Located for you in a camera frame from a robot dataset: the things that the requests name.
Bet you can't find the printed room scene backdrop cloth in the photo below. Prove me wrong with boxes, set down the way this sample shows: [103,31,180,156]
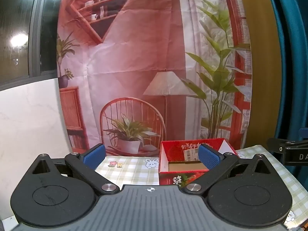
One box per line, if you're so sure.
[56,0,253,157]

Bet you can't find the green checked tablecloth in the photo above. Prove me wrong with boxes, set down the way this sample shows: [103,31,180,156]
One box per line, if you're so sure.
[95,145,308,229]

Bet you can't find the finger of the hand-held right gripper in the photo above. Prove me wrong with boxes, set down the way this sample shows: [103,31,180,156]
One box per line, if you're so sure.
[267,137,308,152]

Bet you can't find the teal curtain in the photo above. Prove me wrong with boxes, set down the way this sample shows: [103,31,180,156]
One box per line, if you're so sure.
[263,0,308,145]

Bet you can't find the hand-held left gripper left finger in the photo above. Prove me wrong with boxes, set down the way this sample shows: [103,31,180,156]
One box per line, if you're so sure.
[30,143,120,196]

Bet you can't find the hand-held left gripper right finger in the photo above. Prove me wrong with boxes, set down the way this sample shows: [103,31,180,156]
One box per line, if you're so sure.
[183,143,275,195]

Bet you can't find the red strawberry print cardboard box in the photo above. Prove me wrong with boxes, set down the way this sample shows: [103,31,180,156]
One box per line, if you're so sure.
[159,138,239,187]

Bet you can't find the dark window with grey frame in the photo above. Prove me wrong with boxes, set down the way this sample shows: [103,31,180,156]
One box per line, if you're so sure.
[0,0,63,88]

